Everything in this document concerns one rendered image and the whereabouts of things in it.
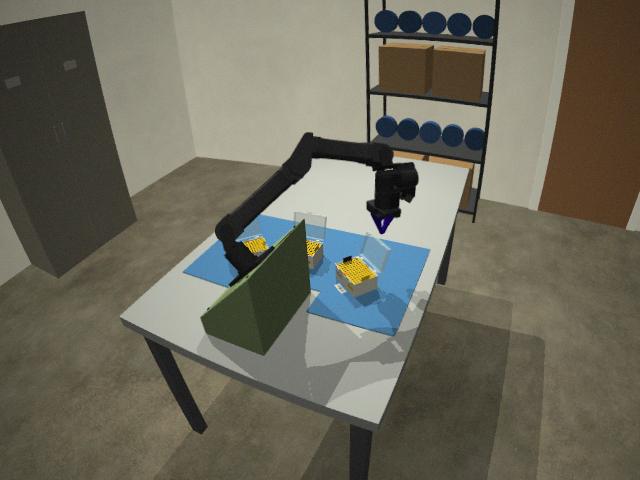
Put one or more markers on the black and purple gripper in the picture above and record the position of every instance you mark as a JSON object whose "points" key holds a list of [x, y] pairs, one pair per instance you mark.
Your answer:
{"points": [[379, 209]]}

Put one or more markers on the blue flat mat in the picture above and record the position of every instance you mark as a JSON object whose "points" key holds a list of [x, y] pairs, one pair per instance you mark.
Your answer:
{"points": [[380, 310]]}

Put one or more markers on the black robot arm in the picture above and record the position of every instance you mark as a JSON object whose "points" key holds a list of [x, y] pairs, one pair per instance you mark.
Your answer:
{"points": [[399, 178]]}

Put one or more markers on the yellow pipette tip rack insert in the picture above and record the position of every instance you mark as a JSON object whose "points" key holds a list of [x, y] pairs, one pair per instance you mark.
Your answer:
{"points": [[312, 248], [256, 245], [355, 270]]}

